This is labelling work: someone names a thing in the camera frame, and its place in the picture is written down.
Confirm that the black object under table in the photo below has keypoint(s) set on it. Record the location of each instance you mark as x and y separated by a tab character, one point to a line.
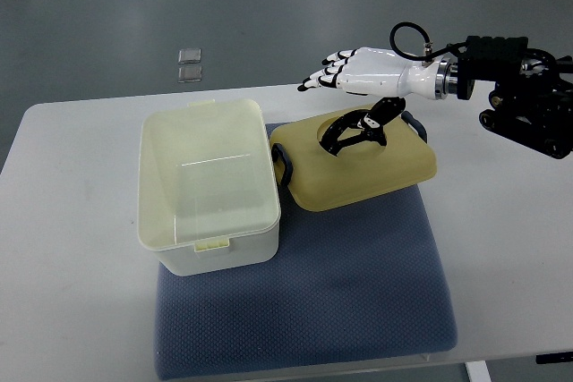
554	358

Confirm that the upper metal floor plate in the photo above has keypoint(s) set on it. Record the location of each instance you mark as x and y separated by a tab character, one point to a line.
189	55

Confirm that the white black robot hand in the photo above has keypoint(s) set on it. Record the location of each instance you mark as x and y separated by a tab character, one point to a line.
382	73

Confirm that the white storage box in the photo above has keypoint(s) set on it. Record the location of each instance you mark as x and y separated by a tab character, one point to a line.
207	195

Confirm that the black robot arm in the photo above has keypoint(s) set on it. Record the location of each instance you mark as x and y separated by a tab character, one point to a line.
531	103

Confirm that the white table leg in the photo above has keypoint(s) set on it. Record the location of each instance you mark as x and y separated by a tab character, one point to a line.
477	371

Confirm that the blue grey fabric mat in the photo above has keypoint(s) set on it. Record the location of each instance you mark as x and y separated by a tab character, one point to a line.
355	283

